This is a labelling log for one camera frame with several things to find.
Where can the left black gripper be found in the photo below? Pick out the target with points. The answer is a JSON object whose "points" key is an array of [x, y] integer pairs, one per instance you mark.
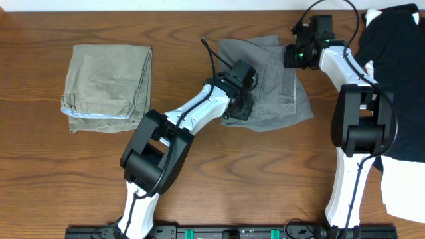
{"points": [[246, 115]]}

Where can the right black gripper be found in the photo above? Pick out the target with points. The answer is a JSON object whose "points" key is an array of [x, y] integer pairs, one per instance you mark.
{"points": [[289, 61]]}

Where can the grey shorts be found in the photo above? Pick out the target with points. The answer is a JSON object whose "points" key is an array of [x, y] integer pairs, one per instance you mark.
{"points": [[279, 97]]}

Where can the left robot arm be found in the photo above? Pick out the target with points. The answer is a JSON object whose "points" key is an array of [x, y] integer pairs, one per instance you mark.
{"points": [[157, 150]]}

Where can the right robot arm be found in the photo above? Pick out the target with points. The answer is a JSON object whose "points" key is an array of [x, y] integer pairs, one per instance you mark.
{"points": [[361, 123]]}

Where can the black garment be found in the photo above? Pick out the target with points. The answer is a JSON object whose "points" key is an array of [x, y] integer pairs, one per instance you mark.
{"points": [[393, 42]]}

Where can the folded khaki shorts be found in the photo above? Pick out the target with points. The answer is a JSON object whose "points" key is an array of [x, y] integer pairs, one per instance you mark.
{"points": [[108, 87]]}

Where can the white garment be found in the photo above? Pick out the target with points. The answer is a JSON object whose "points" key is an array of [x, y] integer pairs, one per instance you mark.
{"points": [[402, 184]]}

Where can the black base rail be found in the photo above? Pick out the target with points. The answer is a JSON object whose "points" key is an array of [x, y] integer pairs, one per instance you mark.
{"points": [[291, 231]]}

